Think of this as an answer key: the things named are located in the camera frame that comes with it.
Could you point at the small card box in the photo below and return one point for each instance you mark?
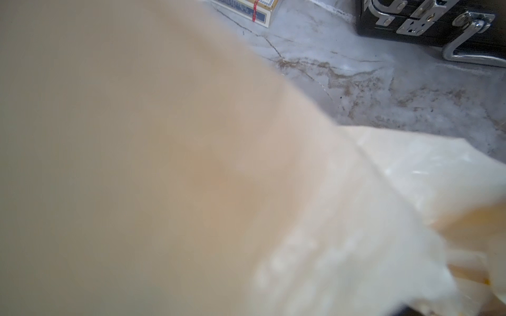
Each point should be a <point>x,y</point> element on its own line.
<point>258,11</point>

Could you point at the black flat box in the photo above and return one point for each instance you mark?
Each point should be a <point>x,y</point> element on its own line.
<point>466,31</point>

